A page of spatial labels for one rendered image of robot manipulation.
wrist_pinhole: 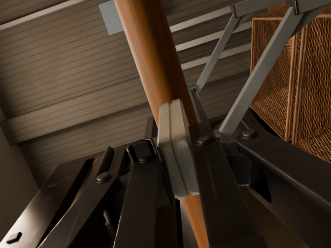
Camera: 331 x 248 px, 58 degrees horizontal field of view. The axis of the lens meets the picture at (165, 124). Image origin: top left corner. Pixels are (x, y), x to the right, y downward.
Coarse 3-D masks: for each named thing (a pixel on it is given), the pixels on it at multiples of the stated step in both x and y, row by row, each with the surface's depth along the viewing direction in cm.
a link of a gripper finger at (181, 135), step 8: (176, 104) 18; (176, 112) 17; (184, 112) 17; (176, 120) 15; (184, 120) 15; (176, 128) 14; (184, 128) 14; (176, 136) 13; (184, 136) 13; (176, 144) 13; (184, 144) 13; (176, 152) 13; (184, 152) 13; (184, 160) 13; (192, 160) 13; (184, 168) 13; (192, 168) 13; (184, 176) 14; (192, 176) 14; (192, 184) 14; (192, 192) 14
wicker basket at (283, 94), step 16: (256, 16) 153; (272, 16) 134; (256, 32) 160; (272, 32) 160; (256, 48) 162; (288, 48) 160; (288, 64) 165; (272, 80) 168; (288, 80) 168; (256, 96) 171; (272, 96) 165; (288, 96) 116; (256, 112) 160; (272, 112) 149; (288, 112) 118; (272, 128) 136; (288, 128) 120
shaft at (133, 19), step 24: (120, 0) 19; (144, 0) 18; (144, 24) 19; (144, 48) 19; (168, 48) 20; (144, 72) 20; (168, 72) 20; (168, 96) 20; (192, 120) 21; (192, 216) 24
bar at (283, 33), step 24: (264, 0) 96; (288, 0) 54; (312, 0) 52; (240, 24) 100; (288, 24) 54; (216, 48) 102; (264, 72) 57; (192, 96) 97; (240, 96) 59; (240, 120) 60
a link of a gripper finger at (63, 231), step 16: (112, 176) 12; (96, 192) 11; (112, 192) 12; (80, 208) 11; (96, 208) 10; (64, 224) 10; (80, 224) 10; (96, 224) 10; (48, 240) 9; (64, 240) 9; (80, 240) 9; (96, 240) 10; (112, 240) 12
